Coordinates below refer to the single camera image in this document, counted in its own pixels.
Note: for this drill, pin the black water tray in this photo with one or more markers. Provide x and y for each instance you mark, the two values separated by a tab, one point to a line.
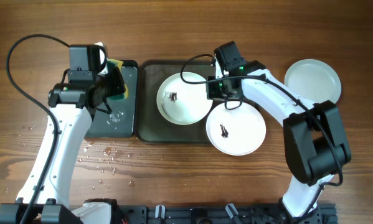
118	124

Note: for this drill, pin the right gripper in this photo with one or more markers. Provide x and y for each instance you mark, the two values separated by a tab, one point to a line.
214	88

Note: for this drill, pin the white plate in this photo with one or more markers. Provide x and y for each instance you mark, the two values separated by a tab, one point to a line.
182	98
236	128
314	80

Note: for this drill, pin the dark grey plate tray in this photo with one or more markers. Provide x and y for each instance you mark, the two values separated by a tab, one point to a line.
150	126

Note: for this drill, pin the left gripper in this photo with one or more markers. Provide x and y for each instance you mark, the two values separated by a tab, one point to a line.
114	83

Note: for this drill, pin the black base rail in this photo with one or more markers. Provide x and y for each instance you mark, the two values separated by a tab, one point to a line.
254	214

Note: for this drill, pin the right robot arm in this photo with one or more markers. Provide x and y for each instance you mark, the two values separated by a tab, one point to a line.
316	146

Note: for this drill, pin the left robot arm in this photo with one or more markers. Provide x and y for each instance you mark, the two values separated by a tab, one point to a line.
44	197

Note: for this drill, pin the green yellow sponge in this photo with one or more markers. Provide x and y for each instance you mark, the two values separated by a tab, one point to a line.
118	88

